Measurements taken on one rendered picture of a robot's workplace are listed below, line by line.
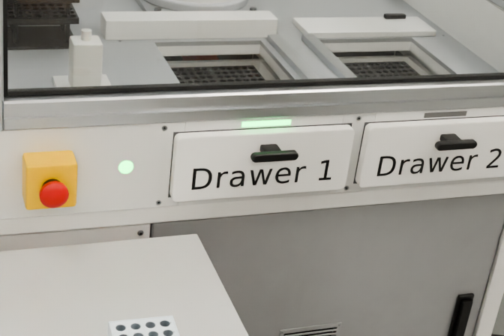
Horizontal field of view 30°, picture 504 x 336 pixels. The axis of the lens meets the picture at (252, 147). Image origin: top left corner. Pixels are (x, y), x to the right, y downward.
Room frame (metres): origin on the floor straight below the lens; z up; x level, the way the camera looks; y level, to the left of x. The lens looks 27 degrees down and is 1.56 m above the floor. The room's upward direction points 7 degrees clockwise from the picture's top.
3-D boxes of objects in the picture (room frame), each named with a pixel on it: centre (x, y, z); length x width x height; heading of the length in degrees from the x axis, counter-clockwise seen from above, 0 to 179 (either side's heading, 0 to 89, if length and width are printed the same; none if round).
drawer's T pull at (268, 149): (1.26, -0.03, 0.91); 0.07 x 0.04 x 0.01; 112
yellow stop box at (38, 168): (1.15, 0.28, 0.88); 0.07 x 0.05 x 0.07; 112
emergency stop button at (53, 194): (1.12, 0.27, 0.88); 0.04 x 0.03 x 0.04; 112
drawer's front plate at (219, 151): (1.29, -0.02, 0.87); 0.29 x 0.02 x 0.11; 112
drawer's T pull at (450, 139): (1.38, -0.32, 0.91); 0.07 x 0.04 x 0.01; 112
